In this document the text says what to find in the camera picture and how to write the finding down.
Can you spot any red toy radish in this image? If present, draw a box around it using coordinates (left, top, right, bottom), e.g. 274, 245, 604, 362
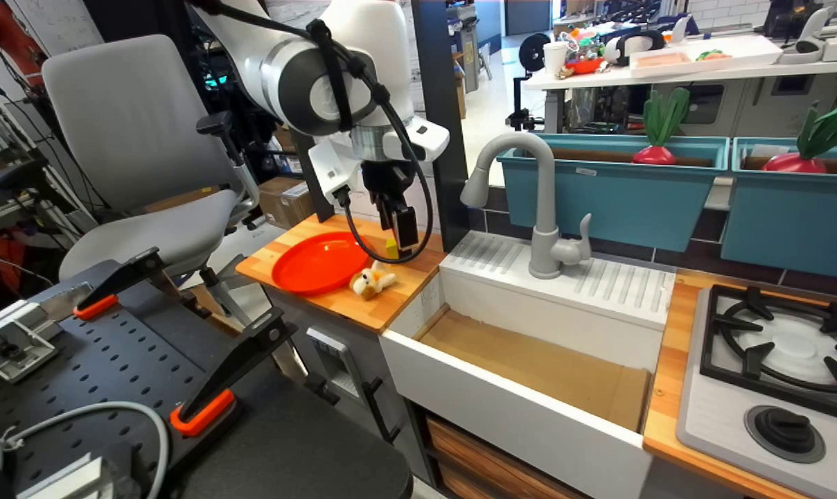
631, 83, 694, 168
762, 91, 837, 177

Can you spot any white toy sink basin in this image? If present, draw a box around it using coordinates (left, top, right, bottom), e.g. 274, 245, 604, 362
378, 230, 680, 499

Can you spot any black clamp with orange handle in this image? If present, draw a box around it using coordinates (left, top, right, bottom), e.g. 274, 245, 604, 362
166, 315, 296, 441
70, 247, 170, 326

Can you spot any black perforated pegboard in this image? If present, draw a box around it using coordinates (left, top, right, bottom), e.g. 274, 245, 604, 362
0, 276, 288, 499

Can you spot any grey office chair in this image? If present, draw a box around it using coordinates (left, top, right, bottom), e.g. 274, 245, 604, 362
40, 33, 267, 328

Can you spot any small cream toy figure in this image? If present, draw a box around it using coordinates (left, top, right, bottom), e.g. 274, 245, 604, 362
347, 262, 399, 302

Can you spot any grey background table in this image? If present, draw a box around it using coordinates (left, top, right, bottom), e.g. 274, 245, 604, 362
526, 33, 837, 140

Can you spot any grey cable loop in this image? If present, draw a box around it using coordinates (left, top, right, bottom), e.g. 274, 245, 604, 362
0, 399, 174, 499

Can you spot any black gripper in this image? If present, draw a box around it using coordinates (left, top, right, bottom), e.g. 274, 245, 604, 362
357, 159, 421, 254

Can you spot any red round plate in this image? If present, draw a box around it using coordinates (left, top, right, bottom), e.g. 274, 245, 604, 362
270, 230, 374, 299

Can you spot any teal planter bin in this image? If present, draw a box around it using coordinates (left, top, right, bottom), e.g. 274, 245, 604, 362
721, 137, 837, 284
500, 132, 735, 255

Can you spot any silver metal corner bracket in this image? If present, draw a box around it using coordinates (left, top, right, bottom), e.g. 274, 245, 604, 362
0, 317, 59, 385

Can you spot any brown cardboard box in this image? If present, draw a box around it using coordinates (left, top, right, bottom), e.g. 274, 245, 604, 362
254, 175, 315, 233

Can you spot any black office chair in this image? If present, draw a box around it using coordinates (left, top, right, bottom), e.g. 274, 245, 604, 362
505, 32, 557, 133

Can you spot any toy gas stove top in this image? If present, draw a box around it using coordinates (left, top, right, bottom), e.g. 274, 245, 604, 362
677, 280, 837, 499

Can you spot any black stove knob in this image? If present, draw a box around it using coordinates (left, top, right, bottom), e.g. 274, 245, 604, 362
745, 403, 830, 466

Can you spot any wooden toy kitchen unit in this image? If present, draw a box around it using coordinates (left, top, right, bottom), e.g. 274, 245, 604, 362
236, 215, 837, 499

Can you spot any grey toy faucet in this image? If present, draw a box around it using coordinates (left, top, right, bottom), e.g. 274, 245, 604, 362
457, 129, 595, 284

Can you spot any small red bowl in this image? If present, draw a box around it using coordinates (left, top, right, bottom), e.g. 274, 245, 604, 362
565, 54, 606, 82

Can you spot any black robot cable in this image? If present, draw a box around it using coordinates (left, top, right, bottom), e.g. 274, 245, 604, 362
205, 0, 437, 266

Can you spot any white flat block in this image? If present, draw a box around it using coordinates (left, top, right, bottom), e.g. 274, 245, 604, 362
15, 449, 120, 499

